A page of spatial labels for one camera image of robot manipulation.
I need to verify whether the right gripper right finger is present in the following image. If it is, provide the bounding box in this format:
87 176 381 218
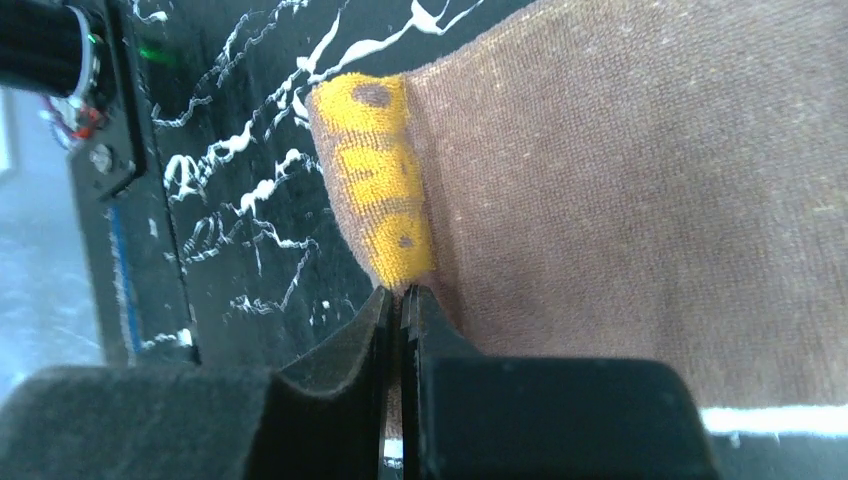
401 286 719 479

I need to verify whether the brown and yellow towel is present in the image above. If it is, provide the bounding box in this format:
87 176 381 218
306 1 847 417

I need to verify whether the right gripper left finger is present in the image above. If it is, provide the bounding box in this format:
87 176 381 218
1 289 392 479

